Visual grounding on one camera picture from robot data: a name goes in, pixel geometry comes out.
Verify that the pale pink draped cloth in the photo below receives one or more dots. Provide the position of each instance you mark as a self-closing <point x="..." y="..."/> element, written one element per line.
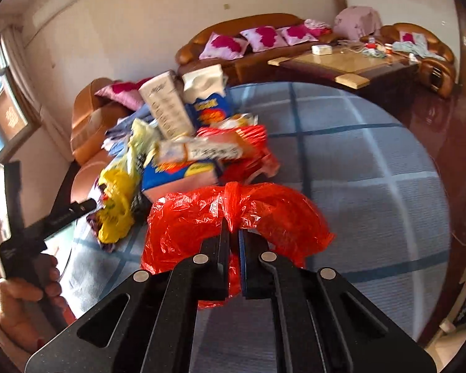
<point x="357" y="23"/>

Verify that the small pink floral pillow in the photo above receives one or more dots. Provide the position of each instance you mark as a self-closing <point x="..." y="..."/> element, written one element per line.
<point x="317" y="27"/>

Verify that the brown leather chaise sofa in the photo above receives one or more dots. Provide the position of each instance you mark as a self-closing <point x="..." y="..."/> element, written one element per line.
<point x="85" y="124"/>

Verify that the white air conditioner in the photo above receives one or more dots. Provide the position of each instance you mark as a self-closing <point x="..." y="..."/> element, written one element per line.
<point x="58" y="4"/>

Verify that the long brown leather sofa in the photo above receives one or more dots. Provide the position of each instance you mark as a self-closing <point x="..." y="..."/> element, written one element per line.
<point x="264" y="21"/>

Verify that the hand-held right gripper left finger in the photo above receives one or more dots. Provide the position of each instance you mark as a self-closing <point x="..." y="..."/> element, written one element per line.
<point x="217" y="272"/>

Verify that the tall white blue carton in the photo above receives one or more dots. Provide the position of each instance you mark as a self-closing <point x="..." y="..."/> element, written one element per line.
<point x="167" y="105"/>

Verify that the small white box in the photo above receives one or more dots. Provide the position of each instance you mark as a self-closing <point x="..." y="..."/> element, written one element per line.
<point x="321" y="49"/>

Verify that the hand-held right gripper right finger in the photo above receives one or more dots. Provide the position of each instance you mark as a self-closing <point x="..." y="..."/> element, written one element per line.
<point x="246" y="268"/>

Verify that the red striped snack packet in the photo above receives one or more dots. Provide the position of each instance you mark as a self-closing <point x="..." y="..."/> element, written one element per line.
<point x="252" y="140"/>

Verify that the brown leather armchair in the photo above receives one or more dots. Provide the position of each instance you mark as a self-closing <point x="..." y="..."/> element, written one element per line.
<point x="435" y="70"/>

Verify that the window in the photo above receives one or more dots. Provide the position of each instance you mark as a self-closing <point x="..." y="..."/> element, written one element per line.
<point x="4" y="116"/>

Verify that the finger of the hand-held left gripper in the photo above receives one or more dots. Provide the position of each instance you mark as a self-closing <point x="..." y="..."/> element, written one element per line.
<point x="66" y="217"/>

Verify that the small blue white carton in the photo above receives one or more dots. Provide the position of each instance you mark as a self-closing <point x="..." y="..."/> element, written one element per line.
<point x="209" y="112"/>

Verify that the blue plaid tablecloth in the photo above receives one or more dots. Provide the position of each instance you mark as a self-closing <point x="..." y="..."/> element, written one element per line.
<point x="353" y="163"/>

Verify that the red plastic bag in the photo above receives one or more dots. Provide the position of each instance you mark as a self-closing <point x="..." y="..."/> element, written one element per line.
<point x="178" y="221"/>

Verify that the light blue cloth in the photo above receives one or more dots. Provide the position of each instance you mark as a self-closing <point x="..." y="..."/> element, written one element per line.
<point x="411" y="46"/>

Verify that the folded plaid cloths stack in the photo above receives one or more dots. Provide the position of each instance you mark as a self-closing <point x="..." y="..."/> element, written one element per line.
<point x="118" y="136"/>

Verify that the clear labelled food packet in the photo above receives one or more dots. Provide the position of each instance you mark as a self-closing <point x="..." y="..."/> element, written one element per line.
<point x="202" y="149"/>

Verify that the person's left hand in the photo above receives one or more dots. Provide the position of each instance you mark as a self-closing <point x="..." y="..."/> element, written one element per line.
<point x="19" y="314"/>

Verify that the yellow plastic bag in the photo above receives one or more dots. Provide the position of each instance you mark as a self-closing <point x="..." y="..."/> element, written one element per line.
<point x="116" y="186"/>

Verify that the tan upright board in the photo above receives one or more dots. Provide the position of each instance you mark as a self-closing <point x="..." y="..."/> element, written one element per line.
<point x="338" y="2"/>

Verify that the beige curtain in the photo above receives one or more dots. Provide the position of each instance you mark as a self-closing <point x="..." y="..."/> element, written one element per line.
<point x="21" y="70"/>

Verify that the blue orange snack packet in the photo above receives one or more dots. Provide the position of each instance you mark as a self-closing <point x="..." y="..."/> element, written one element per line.
<point x="171" y="175"/>

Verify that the wooden coffee table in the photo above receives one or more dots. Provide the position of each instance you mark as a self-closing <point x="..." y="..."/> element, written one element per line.
<point x="334" y="64"/>

